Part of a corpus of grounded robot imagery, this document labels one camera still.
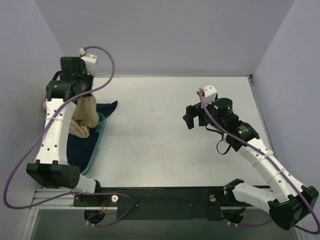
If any beige t shirt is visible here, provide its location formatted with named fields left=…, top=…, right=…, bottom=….
left=41, top=92, right=101, bottom=139

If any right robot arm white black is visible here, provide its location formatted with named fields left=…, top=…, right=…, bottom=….
left=182, top=98, right=320, bottom=230

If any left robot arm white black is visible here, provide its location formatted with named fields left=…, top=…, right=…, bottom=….
left=26, top=54, right=103, bottom=206

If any teal plastic basket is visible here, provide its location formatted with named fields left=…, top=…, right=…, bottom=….
left=81, top=112, right=106, bottom=176

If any navy blue t shirt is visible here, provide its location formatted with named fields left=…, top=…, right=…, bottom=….
left=66, top=101, right=118, bottom=171

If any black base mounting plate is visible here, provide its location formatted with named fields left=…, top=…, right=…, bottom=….
left=73, top=186, right=249, bottom=221

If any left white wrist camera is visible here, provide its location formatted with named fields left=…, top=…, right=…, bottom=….
left=79, top=48, right=98, bottom=76

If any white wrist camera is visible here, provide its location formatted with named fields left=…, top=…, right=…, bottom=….
left=79, top=48, right=98, bottom=76
left=197, top=83, right=218, bottom=106

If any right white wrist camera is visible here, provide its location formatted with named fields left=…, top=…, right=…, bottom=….
left=197, top=83, right=218, bottom=106

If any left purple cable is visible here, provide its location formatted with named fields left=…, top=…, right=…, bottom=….
left=4, top=45, right=133, bottom=228

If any aluminium frame rail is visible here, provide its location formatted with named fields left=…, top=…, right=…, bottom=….
left=31, top=188, right=75, bottom=210

